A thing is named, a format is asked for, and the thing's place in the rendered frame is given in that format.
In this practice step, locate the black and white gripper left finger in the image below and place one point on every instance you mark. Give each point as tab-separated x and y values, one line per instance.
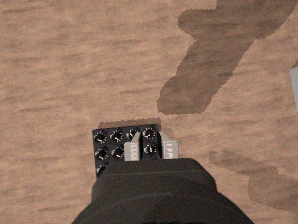
134	150

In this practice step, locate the black knob box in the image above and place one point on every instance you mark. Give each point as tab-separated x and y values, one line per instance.
109	146

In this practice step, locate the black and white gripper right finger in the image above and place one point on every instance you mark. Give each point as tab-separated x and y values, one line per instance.
168	149

